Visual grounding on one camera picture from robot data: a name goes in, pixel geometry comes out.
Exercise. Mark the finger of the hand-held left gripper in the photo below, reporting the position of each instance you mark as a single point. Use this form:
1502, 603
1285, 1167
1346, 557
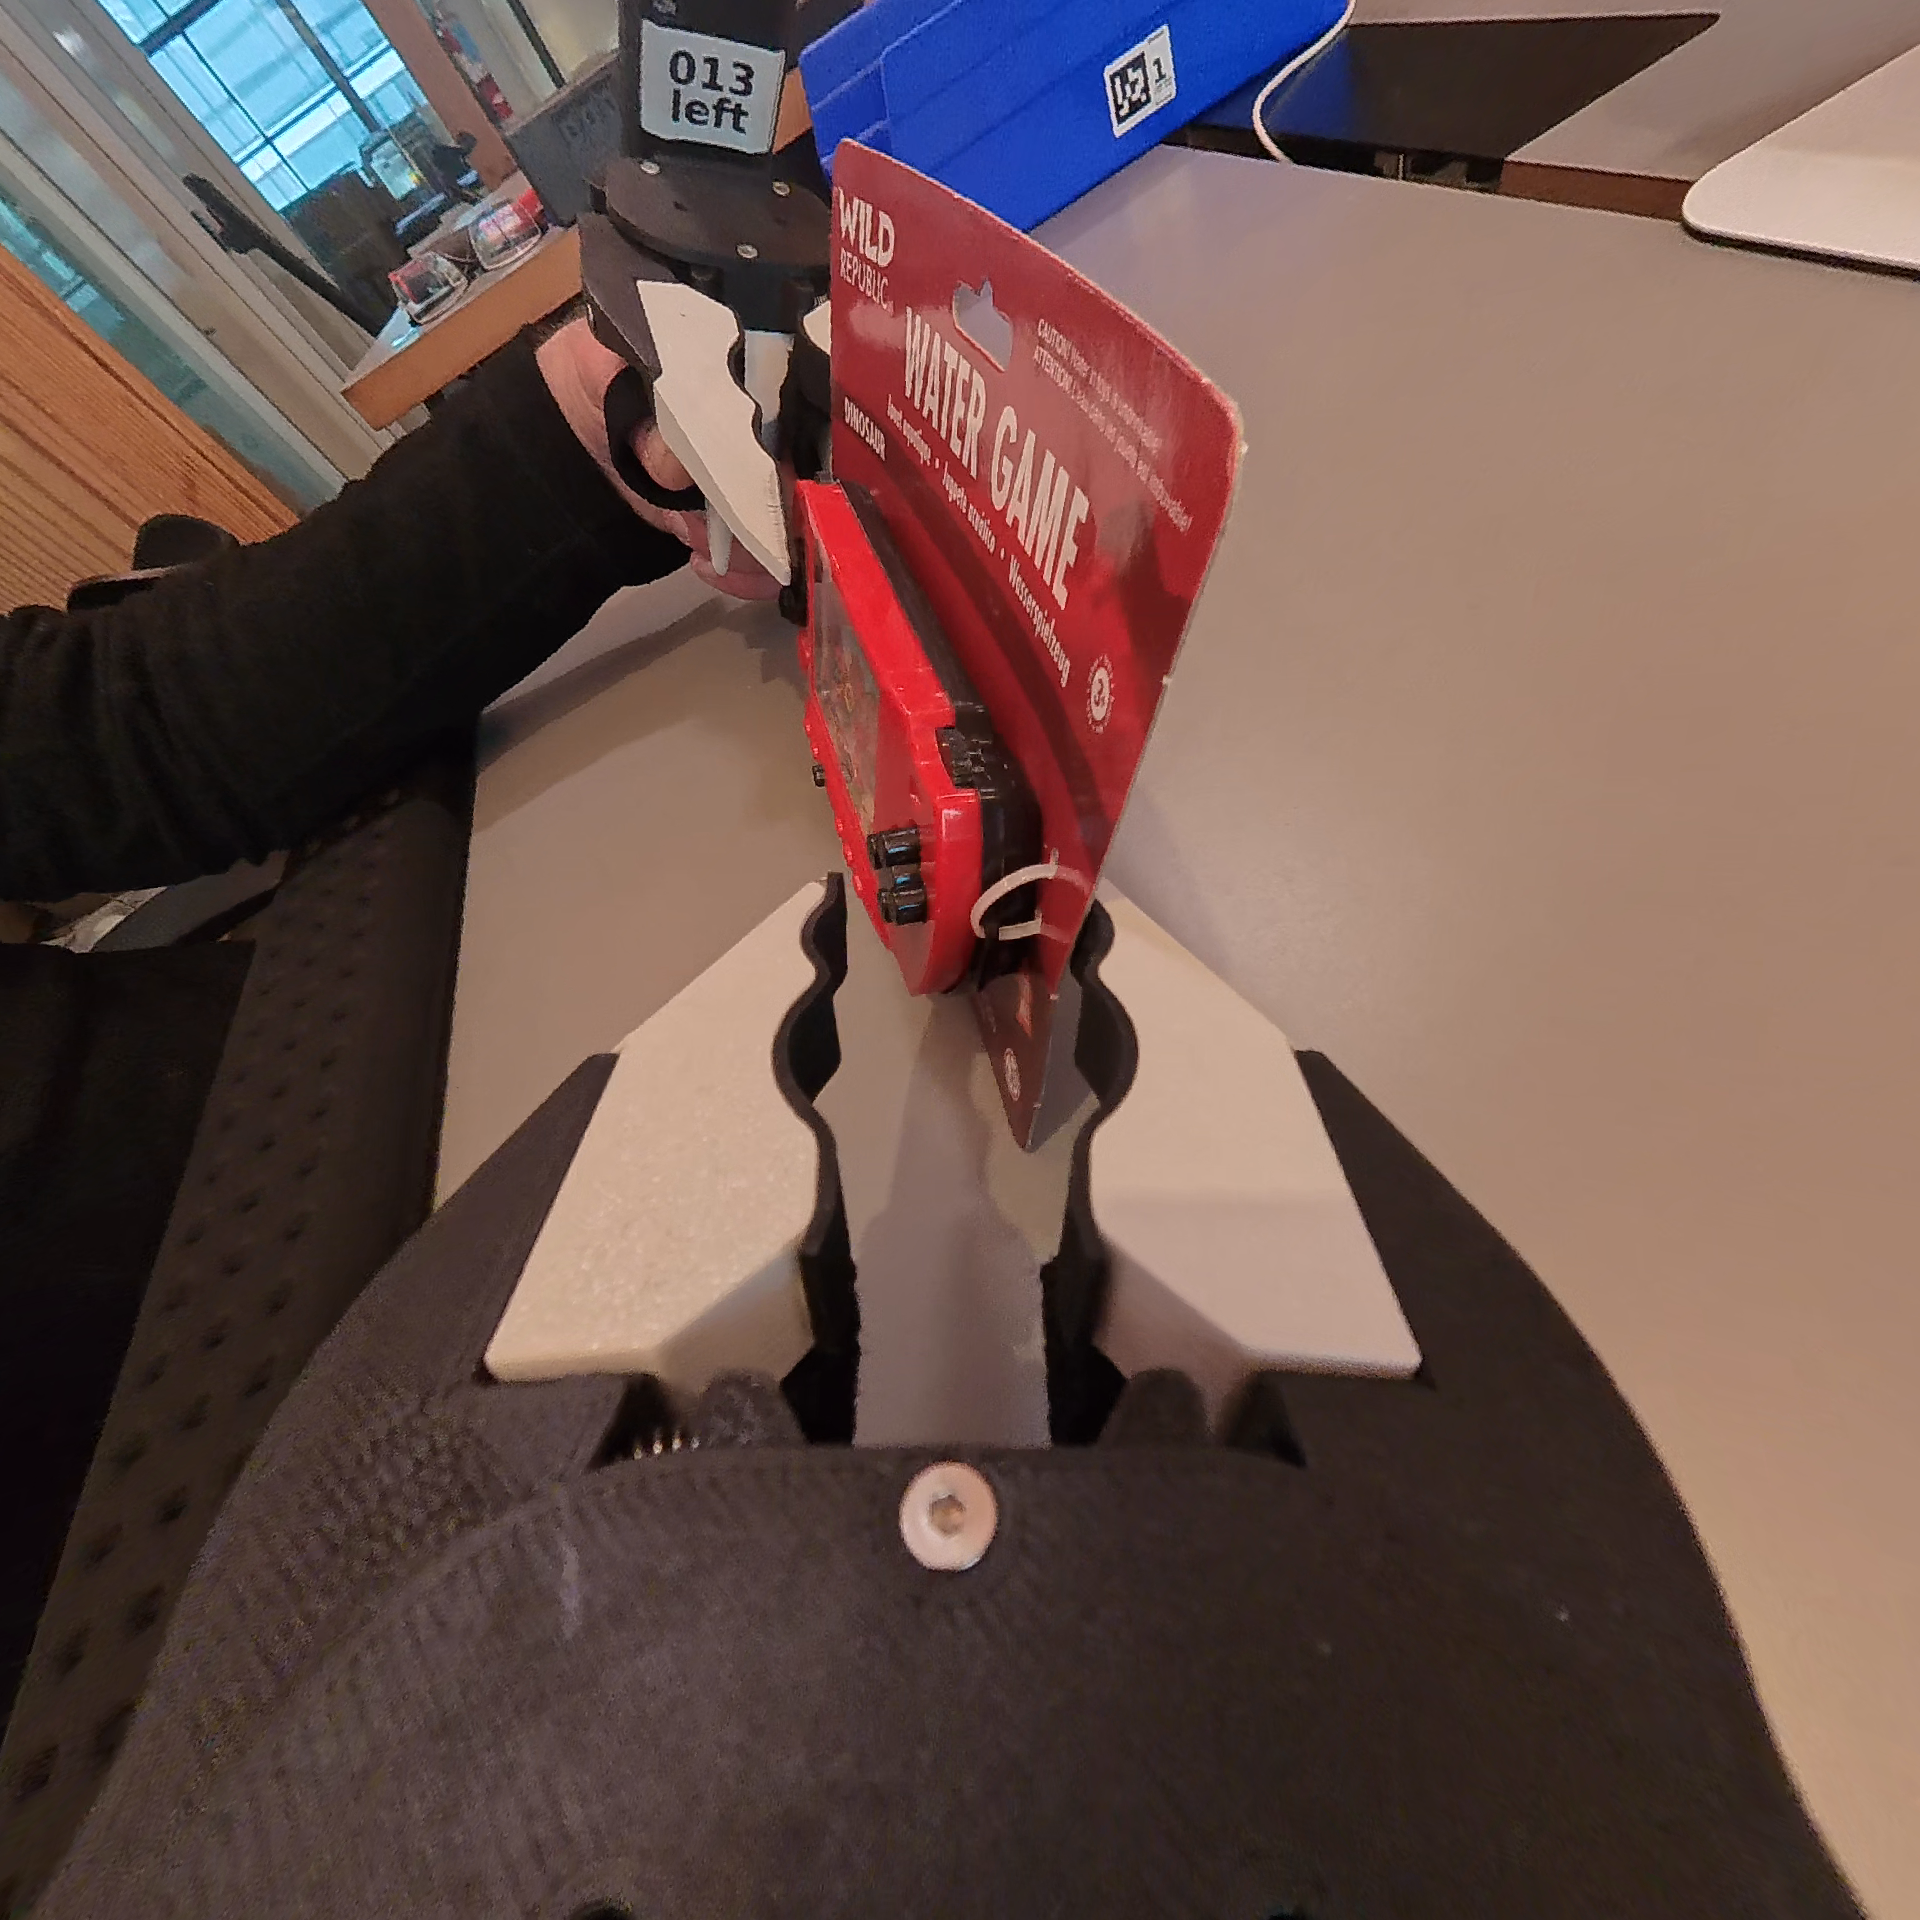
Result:
767, 376
708, 406

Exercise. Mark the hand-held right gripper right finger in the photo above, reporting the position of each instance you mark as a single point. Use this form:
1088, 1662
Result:
1245, 1216

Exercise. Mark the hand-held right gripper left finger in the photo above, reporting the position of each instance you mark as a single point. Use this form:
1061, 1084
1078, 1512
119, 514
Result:
661, 1216

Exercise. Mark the red handheld toy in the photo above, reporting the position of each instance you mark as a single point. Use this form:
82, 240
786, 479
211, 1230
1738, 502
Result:
1021, 376

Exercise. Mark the person's left forearm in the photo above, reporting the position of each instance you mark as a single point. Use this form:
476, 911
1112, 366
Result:
303, 660

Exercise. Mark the person's left hand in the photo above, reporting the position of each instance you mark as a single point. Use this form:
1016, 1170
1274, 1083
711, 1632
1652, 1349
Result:
570, 390

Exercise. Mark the blue plastic bin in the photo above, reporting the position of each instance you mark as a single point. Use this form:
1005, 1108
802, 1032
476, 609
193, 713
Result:
842, 91

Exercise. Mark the blue bin with tag sticker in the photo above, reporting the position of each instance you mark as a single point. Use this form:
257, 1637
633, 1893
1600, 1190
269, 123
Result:
1021, 119

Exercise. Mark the person's black clothing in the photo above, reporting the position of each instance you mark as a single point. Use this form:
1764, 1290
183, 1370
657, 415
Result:
90, 1200

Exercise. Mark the black desk mat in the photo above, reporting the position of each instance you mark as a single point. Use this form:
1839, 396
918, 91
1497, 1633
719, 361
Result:
1501, 91

